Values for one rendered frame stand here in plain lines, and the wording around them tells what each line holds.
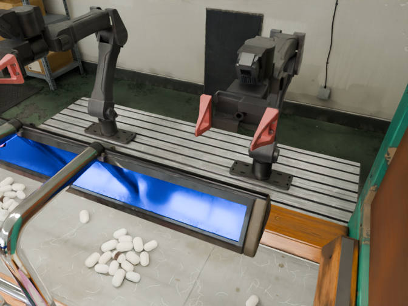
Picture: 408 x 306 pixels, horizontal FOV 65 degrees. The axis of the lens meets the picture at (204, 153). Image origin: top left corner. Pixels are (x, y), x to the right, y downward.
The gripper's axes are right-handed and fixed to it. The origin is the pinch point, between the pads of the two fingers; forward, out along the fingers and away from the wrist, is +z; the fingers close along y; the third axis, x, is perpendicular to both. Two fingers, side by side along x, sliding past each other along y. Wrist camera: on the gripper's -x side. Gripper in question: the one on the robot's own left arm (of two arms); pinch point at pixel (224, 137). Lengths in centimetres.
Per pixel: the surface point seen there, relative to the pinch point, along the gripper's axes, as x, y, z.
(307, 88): 85, -2, -196
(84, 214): 31.1, -34.8, 4.1
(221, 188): -3.8, 5.0, 14.7
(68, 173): -4.8, -12.5, 20.7
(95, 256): 31.2, -24.6, 12.6
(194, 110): 109, -87, -169
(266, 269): 33.3, 11.0, -0.6
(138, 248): 31.4, -17.1, 6.9
